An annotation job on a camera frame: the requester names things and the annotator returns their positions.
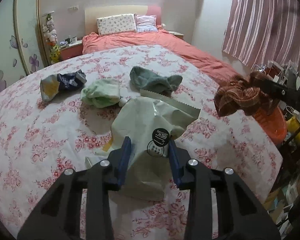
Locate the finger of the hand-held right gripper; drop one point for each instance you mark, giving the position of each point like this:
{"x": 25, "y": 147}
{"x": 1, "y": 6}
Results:
{"x": 290, "y": 93}

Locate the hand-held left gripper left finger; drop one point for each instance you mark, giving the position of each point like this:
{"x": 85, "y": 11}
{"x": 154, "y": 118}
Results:
{"x": 125, "y": 155}

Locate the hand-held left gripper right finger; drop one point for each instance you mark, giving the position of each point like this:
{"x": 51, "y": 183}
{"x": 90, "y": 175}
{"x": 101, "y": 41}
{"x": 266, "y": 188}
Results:
{"x": 173, "y": 160}

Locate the orange plastic laundry basket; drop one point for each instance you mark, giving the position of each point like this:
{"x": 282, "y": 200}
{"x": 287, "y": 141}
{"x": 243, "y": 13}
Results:
{"x": 272, "y": 127}

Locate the pale packaging bag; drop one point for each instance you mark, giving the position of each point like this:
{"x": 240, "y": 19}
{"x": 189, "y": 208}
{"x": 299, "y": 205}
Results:
{"x": 145, "y": 120}

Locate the brown patterned cloth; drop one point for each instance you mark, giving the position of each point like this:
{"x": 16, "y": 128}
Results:
{"x": 235, "y": 97}

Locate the white paper bag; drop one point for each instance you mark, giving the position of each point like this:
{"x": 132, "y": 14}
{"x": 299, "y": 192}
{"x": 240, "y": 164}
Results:
{"x": 280, "y": 71}

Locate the yellow bag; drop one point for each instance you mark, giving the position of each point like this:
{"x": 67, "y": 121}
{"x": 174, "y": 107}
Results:
{"x": 296, "y": 128}

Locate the dark wooden chair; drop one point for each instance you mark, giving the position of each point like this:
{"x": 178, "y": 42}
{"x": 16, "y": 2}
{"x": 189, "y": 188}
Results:
{"x": 290, "y": 152}

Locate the light green cloth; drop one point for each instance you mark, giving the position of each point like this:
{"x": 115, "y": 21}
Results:
{"x": 100, "y": 92}

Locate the floral tablecloth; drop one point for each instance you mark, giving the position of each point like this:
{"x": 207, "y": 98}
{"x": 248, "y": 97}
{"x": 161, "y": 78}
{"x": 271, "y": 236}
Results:
{"x": 52, "y": 142}

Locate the pink satin curtain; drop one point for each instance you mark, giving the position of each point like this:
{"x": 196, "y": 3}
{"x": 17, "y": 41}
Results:
{"x": 265, "y": 22}

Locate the grey green cloth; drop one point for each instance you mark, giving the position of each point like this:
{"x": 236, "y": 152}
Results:
{"x": 145, "y": 78}

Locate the crumpled blue white snack bag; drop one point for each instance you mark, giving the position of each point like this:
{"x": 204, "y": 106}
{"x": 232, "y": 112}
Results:
{"x": 65, "y": 81}

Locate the bed with red duvet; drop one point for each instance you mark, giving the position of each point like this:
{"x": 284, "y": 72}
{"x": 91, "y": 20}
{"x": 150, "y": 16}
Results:
{"x": 190, "y": 52}

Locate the pile of boxes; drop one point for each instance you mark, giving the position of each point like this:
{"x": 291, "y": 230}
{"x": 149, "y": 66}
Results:
{"x": 287, "y": 202}

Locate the pink nightstand with mugs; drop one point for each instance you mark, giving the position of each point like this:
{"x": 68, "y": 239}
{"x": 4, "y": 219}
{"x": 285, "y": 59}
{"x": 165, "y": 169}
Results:
{"x": 71, "y": 51}

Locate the yellow green plush toy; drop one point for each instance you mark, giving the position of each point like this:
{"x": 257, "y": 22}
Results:
{"x": 54, "y": 52}

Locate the white mug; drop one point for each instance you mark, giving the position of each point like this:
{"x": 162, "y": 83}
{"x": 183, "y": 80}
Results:
{"x": 73, "y": 39}

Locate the dark mug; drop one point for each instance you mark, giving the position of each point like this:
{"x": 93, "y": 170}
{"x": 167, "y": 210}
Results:
{"x": 67, "y": 40}

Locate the floral print pillow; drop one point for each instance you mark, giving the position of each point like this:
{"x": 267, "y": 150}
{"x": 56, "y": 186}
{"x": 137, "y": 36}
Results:
{"x": 116, "y": 23}

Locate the pink striped pillow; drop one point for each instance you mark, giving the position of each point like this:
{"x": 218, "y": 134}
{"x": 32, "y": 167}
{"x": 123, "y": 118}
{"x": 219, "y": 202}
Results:
{"x": 146, "y": 23}

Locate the cream and pink headboard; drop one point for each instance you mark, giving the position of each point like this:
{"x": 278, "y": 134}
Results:
{"x": 115, "y": 10}

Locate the hanging plush toys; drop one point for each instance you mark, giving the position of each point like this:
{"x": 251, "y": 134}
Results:
{"x": 50, "y": 28}

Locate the wardrobe with flower print doors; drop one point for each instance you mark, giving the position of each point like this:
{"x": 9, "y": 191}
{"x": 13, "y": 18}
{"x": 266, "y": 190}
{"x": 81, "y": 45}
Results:
{"x": 7, "y": 35}

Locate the white wall socket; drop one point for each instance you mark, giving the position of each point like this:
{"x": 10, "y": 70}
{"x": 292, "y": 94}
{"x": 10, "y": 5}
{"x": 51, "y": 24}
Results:
{"x": 73, "y": 8}

